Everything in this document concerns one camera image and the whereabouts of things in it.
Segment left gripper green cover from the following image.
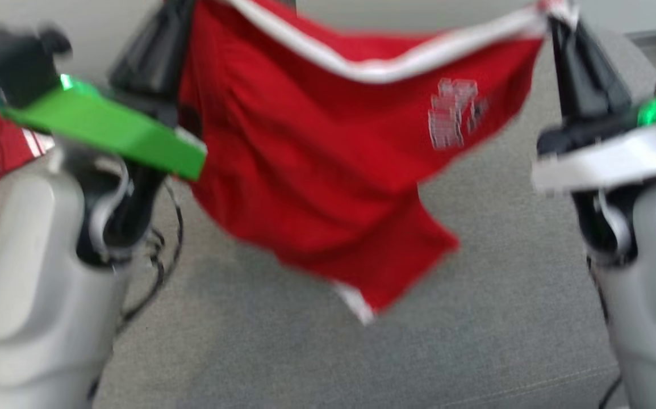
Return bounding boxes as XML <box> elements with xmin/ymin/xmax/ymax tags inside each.
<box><xmin>4</xmin><ymin>0</ymin><xmax>206</xmax><ymax>180</ymax></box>

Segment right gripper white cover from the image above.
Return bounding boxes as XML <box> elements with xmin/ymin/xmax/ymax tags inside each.
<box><xmin>532</xmin><ymin>14</ymin><xmax>656</xmax><ymax>194</ymax></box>

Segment red basketball shorts white trim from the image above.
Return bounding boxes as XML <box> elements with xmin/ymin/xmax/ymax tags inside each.
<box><xmin>177</xmin><ymin>0</ymin><xmax>577</xmax><ymax>325</ymax></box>

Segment grey fabric sofa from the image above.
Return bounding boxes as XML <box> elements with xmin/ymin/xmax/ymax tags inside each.
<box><xmin>0</xmin><ymin>28</ymin><xmax>656</xmax><ymax>409</ymax></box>

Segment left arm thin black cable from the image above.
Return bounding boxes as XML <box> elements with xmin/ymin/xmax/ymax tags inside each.
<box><xmin>116</xmin><ymin>181</ymin><xmax>185</xmax><ymax>337</ymax></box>

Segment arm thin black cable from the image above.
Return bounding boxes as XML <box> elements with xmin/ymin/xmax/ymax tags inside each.
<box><xmin>116</xmin><ymin>181</ymin><xmax>185</xmax><ymax>337</ymax></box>
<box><xmin>596</xmin><ymin>375</ymin><xmax>625</xmax><ymax>409</ymax></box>

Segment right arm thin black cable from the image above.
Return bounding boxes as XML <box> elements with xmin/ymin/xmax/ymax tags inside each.
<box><xmin>596</xmin><ymin>375</ymin><xmax>625</xmax><ymax>409</ymax></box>

